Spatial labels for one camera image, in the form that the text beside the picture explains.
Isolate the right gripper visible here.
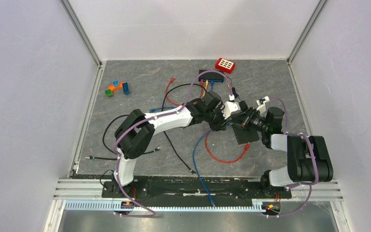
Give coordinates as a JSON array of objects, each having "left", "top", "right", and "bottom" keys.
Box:
[{"left": 230, "top": 107, "right": 269, "bottom": 133}]

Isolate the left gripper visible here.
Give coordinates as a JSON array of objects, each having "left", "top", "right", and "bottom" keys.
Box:
[{"left": 204, "top": 105, "right": 231, "bottom": 133}]

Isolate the yellow ethernet cable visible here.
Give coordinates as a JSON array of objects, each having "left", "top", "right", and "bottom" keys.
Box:
[{"left": 203, "top": 80, "right": 234, "bottom": 97}]

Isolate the black network switch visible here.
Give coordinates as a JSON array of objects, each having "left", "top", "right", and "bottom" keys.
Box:
[{"left": 199, "top": 70, "right": 225, "bottom": 83}]

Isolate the long blue ethernet cable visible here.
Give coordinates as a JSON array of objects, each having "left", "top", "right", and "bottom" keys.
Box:
[{"left": 149, "top": 81, "right": 215, "bottom": 113}]

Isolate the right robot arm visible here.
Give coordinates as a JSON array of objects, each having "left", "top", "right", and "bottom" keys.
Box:
[{"left": 230, "top": 107, "right": 333, "bottom": 197}]

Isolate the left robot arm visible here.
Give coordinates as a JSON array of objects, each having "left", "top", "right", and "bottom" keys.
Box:
[{"left": 113, "top": 91, "right": 240, "bottom": 197}]

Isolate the red keypad box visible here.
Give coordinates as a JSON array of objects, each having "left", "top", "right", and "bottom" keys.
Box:
[{"left": 215, "top": 58, "right": 235, "bottom": 74}]

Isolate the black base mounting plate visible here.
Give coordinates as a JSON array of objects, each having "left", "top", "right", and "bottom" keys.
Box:
[{"left": 101, "top": 175, "right": 292, "bottom": 207}]

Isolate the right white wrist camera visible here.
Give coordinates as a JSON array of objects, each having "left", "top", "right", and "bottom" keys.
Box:
[{"left": 256, "top": 96, "right": 270, "bottom": 115}]

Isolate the colourful toy block chain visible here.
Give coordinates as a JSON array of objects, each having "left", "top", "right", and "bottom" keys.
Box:
[{"left": 105, "top": 79, "right": 131, "bottom": 97}]

